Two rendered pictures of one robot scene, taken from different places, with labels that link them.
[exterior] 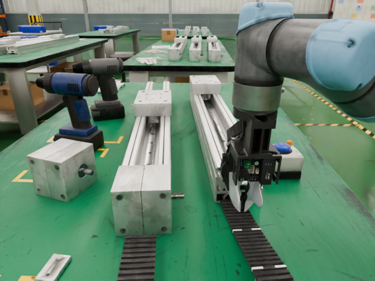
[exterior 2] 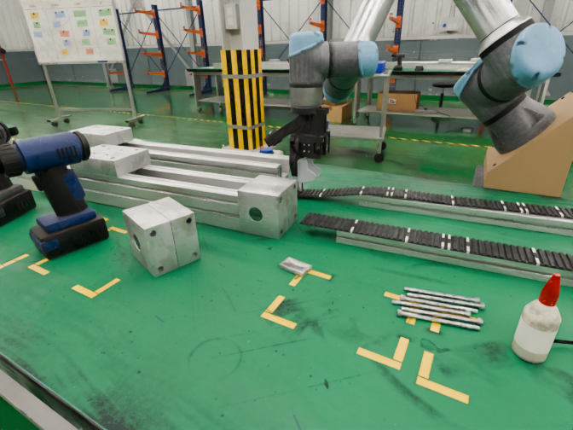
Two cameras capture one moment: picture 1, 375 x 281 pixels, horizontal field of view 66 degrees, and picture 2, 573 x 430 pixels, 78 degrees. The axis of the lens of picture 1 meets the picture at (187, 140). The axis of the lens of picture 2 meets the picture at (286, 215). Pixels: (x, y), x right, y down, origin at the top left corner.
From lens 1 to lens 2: 0.67 m
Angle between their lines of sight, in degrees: 56
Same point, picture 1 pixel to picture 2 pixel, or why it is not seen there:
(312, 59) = (362, 61)
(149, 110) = (130, 165)
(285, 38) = (341, 52)
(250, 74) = (315, 79)
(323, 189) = not seen: hidden behind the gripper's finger
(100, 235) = (269, 246)
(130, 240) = (308, 220)
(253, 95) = (317, 94)
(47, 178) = (174, 244)
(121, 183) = (269, 191)
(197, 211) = not seen: hidden behind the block
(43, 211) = (199, 273)
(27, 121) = not seen: outside the picture
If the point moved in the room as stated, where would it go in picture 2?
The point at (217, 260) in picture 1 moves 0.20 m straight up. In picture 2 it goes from (334, 210) to (338, 124)
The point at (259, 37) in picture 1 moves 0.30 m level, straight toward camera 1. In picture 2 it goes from (321, 54) to (474, 53)
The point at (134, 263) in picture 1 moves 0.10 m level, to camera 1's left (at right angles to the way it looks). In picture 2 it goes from (330, 223) to (310, 246)
